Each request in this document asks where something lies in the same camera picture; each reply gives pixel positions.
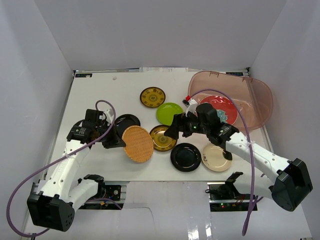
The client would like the translucent pink plastic bin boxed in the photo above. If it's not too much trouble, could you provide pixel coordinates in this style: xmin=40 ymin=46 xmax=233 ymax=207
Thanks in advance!
xmin=188 ymin=70 xmax=274 ymax=131

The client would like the red and teal floral plate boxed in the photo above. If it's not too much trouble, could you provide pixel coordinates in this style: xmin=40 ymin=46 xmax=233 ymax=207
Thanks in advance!
xmin=199 ymin=95 xmax=238 ymax=125

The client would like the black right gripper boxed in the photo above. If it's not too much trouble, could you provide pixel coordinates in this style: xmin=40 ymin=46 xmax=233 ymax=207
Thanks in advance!
xmin=164 ymin=110 xmax=210 ymax=140

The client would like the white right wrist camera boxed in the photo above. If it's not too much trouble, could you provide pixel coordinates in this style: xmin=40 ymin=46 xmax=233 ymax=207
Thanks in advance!
xmin=182 ymin=95 xmax=198 ymax=116

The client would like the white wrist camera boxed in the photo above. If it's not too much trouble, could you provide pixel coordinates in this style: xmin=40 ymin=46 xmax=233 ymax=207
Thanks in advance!
xmin=99 ymin=108 xmax=114 ymax=124
xmin=182 ymin=95 xmax=198 ymax=116

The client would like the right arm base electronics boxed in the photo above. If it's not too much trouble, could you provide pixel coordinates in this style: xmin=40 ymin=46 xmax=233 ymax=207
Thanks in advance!
xmin=205 ymin=171 xmax=250 ymax=213

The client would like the cream plate with black accent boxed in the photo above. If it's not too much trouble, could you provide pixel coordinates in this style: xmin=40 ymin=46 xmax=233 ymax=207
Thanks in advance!
xmin=201 ymin=143 xmax=232 ymax=173

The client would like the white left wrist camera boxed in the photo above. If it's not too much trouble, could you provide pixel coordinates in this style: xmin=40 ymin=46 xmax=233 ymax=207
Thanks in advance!
xmin=99 ymin=108 xmax=114 ymax=124

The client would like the yellow patterned plate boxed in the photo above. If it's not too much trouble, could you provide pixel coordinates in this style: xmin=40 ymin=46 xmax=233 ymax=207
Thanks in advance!
xmin=139 ymin=86 xmax=166 ymax=109
xmin=149 ymin=125 xmax=177 ymax=152

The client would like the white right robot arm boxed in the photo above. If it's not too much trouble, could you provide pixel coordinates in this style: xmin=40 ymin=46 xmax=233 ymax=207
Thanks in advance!
xmin=164 ymin=103 xmax=313 ymax=212

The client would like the woven bamboo tray plate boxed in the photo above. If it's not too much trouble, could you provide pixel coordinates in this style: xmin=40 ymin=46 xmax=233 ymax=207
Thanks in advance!
xmin=122 ymin=125 xmax=154 ymax=163

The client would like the lime green plate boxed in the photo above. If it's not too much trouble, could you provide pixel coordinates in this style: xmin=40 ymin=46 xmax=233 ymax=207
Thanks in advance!
xmin=156 ymin=102 xmax=184 ymax=126

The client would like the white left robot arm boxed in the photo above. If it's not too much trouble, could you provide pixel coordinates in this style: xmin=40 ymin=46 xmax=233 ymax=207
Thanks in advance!
xmin=27 ymin=109 xmax=126 ymax=232

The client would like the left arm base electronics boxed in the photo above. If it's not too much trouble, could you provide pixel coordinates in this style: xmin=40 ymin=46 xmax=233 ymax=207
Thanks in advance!
xmin=81 ymin=185 xmax=124 ymax=210

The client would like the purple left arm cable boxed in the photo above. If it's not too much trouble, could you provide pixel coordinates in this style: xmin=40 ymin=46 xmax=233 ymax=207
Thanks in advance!
xmin=5 ymin=100 xmax=117 ymax=238

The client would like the glossy black plate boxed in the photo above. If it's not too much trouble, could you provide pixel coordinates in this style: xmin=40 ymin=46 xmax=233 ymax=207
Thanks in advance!
xmin=115 ymin=114 xmax=141 ymax=137
xmin=170 ymin=143 xmax=202 ymax=173

